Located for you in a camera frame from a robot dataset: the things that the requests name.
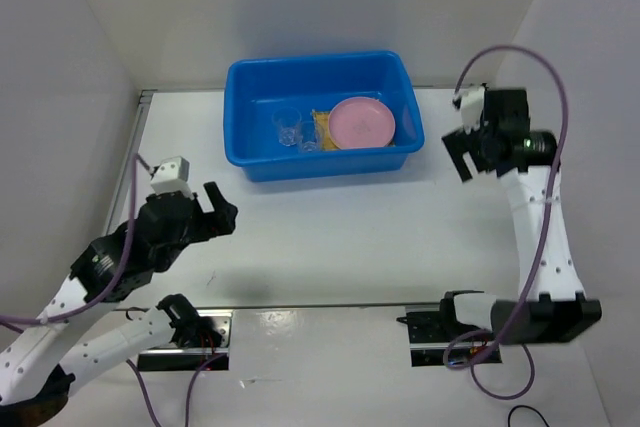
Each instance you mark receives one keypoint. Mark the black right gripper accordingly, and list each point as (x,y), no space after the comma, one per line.
(459,143)

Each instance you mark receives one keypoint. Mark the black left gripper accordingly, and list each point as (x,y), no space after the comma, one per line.
(219,221)

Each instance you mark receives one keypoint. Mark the clear plastic cup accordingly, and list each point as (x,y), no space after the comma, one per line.
(287,121)
(309,137)

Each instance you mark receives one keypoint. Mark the pink plastic plate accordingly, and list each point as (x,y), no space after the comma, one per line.
(360,102)

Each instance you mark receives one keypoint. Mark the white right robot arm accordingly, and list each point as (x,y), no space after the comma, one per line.
(551,306)

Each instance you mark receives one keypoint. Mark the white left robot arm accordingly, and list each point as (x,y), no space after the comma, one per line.
(104,275)

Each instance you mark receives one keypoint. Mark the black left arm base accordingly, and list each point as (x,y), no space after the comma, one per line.
(189,355)

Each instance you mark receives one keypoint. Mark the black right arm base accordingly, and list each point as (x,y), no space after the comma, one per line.
(429,336)

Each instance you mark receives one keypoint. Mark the blue plastic bin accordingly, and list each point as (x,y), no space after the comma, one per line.
(313,86)

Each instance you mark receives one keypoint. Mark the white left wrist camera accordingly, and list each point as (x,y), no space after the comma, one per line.
(170,176)

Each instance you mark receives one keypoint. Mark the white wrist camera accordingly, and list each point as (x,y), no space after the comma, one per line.
(469,104)
(170,176)

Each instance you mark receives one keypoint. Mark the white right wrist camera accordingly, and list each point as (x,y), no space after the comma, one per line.
(469,104)

